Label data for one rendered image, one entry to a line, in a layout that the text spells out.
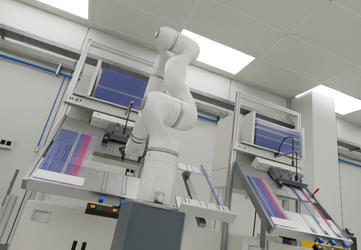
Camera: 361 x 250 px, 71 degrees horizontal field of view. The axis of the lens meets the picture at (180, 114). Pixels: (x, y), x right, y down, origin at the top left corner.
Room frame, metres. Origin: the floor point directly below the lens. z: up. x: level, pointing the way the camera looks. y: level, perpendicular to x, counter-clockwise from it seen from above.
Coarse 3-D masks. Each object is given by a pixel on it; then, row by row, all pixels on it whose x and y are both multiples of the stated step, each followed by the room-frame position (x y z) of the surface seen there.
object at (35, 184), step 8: (32, 184) 1.31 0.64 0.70; (40, 184) 1.31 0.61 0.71; (48, 184) 1.31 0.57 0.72; (56, 184) 1.32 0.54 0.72; (64, 184) 1.33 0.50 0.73; (48, 192) 1.35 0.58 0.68; (56, 192) 1.36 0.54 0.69; (64, 192) 1.36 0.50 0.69; (72, 192) 1.36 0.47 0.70; (80, 192) 1.37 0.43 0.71; (88, 192) 1.37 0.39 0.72; (96, 192) 1.38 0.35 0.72; (104, 192) 1.39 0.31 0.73; (88, 200) 1.41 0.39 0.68; (96, 200) 1.41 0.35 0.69; (104, 200) 1.42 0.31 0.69; (112, 200) 1.42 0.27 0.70; (120, 200) 1.43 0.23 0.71
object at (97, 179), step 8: (40, 160) 1.41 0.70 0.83; (88, 168) 1.50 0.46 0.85; (32, 176) 1.32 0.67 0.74; (88, 176) 1.45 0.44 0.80; (96, 176) 1.48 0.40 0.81; (104, 176) 1.50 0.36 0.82; (112, 176) 1.52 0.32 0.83; (120, 176) 1.54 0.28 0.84; (128, 176) 1.57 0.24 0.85; (88, 184) 1.42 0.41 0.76; (96, 184) 1.44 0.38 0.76; (104, 184) 1.46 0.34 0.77; (112, 184) 1.48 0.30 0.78; (120, 184) 1.50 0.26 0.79; (128, 184) 1.52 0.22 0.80; (136, 184) 1.55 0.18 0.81; (112, 192) 1.44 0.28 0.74; (120, 192) 1.46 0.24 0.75; (128, 192) 1.48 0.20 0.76; (136, 192) 1.50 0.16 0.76
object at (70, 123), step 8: (64, 120) 1.73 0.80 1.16; (72, 120) 1.76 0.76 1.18; (80, 120) 1.80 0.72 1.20; (64, 128) 1.67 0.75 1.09; (72, 128) 1.70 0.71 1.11; (80, 128) 1.73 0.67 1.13; (88, 128) 1.76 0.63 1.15; (96, 128) 1.80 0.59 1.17; (56, 136) 1.59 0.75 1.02; (96, 136) 1.73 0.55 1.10; (96, 144) 1.67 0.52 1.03; (112, 144) 1.73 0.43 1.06; (120, 144) 1.77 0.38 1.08; (104, 152) 1.64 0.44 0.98; (112, 152) 1.67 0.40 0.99; (128, 160) 1.75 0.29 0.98; (136, 160) 1.71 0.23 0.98
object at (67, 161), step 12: (60, 132) 1.61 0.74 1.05; (72, 132) 1.65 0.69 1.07; (60, 144) 1.53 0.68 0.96; (72, 144) 1.57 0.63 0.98; (84, 144) 1.61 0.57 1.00; (48, 156) 1.43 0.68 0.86; (60, 156) 1.46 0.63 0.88; (72, 156) 1.50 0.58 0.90; (84, 156) 1.53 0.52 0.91; (48, 168) 1.38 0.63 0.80; (60, 168) 1.41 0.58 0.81; (72, 168) 1.44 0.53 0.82; (84, 168) 1.47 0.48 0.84; (48, 180) 1.33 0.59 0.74; (60, 180) 1.35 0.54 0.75; (72, 180) 1.38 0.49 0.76
